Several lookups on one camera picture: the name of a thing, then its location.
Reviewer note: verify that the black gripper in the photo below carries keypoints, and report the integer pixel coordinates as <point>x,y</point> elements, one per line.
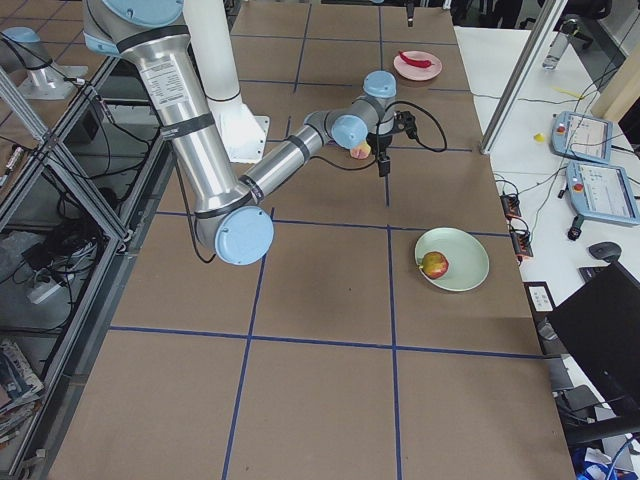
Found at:
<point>379,141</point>

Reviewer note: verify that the red chili pepper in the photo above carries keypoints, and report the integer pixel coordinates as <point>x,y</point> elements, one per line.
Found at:
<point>420,60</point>

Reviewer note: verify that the pale green pink peach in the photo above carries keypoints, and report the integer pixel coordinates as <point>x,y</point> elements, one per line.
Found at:
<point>361,151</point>

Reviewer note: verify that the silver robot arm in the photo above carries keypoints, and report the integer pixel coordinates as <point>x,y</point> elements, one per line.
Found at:
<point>183,54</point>

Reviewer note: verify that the pink plastic plate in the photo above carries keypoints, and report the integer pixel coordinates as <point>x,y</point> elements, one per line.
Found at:
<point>416,74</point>

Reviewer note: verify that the plastic water bottle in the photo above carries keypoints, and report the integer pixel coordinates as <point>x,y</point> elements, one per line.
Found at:
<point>560,43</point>

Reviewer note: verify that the blue teach pendant far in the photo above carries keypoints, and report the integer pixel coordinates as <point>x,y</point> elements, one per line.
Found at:
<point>582,137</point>

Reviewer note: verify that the blue teach pendant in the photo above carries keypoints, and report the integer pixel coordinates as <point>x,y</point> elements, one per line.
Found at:
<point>582,137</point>
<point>601,192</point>

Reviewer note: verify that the green plastic plate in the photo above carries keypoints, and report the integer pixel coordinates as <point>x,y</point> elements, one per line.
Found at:
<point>468,259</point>

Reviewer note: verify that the blue teach pendant near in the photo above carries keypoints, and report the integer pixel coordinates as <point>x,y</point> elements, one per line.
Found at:
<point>601,192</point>

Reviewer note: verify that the brown paper table cover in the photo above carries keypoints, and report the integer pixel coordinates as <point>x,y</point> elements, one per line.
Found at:
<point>332,357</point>

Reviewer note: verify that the black computer mouse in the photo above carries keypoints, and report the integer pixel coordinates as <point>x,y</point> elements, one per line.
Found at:
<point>606,251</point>

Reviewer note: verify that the black laptop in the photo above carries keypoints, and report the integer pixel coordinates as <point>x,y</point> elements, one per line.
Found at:
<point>599,327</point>

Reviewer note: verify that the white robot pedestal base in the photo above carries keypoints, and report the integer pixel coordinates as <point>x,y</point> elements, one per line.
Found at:
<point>243,133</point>

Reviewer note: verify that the aluminium frame post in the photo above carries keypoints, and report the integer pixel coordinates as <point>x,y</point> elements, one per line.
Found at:
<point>549,15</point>

